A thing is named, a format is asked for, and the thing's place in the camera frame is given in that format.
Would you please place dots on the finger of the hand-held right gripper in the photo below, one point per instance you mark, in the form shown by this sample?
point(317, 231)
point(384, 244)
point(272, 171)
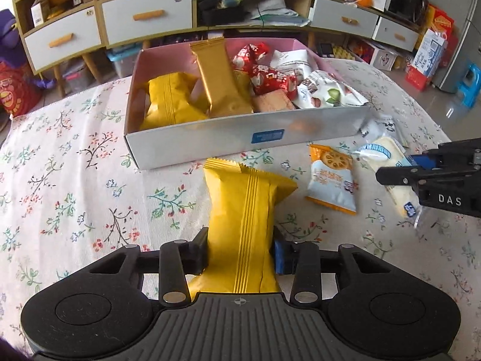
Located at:
point(451, 154)
point(413, 176)

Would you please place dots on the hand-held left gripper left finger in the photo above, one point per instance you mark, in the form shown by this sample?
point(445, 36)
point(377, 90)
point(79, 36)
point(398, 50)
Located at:
point(200, 254)

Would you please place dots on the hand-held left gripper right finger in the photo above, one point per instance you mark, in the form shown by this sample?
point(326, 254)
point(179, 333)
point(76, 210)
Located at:
point(281, 257)

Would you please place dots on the clear bread packet blue label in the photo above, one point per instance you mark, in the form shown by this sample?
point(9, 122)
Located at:
point(390, 158)

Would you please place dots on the large yellow snack packet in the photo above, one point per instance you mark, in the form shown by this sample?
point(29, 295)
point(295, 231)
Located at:
point(244, 225)

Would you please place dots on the pink cardboard box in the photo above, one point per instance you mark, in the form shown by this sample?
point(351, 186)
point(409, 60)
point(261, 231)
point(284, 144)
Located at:
point(210, 141)

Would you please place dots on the nut mix snack packet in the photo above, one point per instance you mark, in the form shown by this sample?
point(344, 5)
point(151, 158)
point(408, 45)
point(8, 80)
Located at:
point(327, 92)

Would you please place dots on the clear wafer biscuit packet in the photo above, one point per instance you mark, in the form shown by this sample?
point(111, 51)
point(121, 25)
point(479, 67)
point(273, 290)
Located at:
point(272, 101)

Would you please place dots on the silver white snack packet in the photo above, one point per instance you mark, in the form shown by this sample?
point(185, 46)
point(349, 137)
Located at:
point(291, 62)

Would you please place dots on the red white candy packet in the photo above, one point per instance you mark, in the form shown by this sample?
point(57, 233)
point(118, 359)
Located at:
point(274, 81)
point(250, 54)

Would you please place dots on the long gold snack packet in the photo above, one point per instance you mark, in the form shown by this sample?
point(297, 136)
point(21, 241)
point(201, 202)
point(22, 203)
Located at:
point(220, 79)

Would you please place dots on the white packet black script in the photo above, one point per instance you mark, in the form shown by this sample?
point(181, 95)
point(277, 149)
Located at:
point(385, 128)

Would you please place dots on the blue plastic stool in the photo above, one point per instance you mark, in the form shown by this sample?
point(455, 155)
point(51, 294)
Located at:
point(471, 84)

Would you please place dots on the white orange cracker packet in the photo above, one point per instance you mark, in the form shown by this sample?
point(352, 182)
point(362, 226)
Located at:
point(332, 180)

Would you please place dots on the white blue carton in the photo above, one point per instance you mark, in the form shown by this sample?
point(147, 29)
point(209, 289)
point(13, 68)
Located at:
point(426, 60)

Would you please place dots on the white red patterned box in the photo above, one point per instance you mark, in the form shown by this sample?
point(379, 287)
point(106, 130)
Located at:
point(385, 59)

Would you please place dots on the grey refrigerator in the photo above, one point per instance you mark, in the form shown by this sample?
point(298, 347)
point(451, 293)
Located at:
point(464, 26)

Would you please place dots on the red gift box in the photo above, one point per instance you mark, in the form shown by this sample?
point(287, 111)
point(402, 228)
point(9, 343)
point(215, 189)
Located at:
point(440, 24)

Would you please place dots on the white cabinet drawer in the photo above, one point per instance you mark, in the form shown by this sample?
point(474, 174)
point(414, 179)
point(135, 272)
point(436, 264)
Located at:
point(62, 37)
point(148, 15)
point(344, 18)
point(396, 34)

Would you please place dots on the floral tablecloth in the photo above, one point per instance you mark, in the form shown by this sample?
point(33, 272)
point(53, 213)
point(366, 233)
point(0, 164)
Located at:
point(75, 180)

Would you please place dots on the black toaster oven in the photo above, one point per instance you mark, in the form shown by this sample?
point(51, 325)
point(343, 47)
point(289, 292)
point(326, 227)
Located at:
point(407, 2)

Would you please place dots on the clear storage box blue lid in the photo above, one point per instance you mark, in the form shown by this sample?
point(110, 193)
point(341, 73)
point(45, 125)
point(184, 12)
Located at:
point(122, 60)

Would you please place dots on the wooden cabinet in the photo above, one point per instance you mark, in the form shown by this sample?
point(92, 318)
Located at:
point(210, 18)

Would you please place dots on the red printed bag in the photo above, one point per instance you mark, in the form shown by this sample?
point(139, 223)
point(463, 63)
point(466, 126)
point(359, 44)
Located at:
point(17, 90)

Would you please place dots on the black bag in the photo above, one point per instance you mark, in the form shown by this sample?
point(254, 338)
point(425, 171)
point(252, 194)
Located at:
point(225, 7)

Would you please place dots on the purple bag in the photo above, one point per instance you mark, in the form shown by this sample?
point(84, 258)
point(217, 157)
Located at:
point(7, 37)

